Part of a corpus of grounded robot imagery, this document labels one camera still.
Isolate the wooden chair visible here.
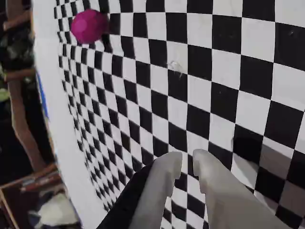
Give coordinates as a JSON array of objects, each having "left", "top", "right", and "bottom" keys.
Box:
[
  {"left": 6, "top": 68, "right": 47, "bottom": 171},
  {"left": 2, "top": 0, "right": 33, "bottom": 31}
]

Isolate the pink faceted ball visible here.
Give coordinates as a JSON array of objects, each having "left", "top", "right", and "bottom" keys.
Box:
[{"left": 71, "top": 9, "right": 109, "bottom": 45}]

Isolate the green leafy pothos plant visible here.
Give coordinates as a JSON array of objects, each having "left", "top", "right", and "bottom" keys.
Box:
[{"left": 0, "top": 31, "right": 35, "bottom": 101}]

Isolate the light wooden bookshelf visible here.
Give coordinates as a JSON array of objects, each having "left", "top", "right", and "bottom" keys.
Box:
[{"left": 0, "top": 164, "right": 79, "bottom": 229}]

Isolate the black white checkered cloth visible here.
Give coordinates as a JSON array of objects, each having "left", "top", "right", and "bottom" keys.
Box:
[{"left": 32, "top": 0, "right": 305, "bottom": 229}]

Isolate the blue tape strip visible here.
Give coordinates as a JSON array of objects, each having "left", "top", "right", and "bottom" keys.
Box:
[{"left": 37, "top": 71, "right": 52, "bottom": 123}]

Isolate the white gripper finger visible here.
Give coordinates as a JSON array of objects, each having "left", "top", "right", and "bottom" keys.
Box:
[
  {"left": 193, "top": 148, "right": 290, "bottom": 229},
  {"left": 96, "top": 152, "right": 183, "bottom": 229}
]

